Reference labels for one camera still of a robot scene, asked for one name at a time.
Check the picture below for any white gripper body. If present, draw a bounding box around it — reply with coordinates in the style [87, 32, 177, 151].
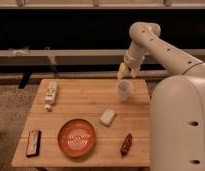
[124, 52, 145, 69]

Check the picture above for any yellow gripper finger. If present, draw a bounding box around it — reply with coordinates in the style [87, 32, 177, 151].
[130, 67, 140, 78]
[117, 63, 128, 80]

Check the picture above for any dark red pepper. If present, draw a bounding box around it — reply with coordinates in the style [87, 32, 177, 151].
[120, 133, 132, 156]

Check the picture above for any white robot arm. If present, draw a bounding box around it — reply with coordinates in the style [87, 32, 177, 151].
[117, 22, 205, 171]

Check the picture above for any orange ceramic bowl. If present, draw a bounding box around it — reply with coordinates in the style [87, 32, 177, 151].
[57, 119, 96, 158]

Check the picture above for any clear plastic cup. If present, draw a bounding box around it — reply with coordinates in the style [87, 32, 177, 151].
[116, 80, 133, 101]

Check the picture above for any white soap bar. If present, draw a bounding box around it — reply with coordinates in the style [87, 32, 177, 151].
[100, 108, 116, 126]

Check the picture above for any white tube bottle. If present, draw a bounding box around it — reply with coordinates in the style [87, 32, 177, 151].
[44, 82, 59, 111]

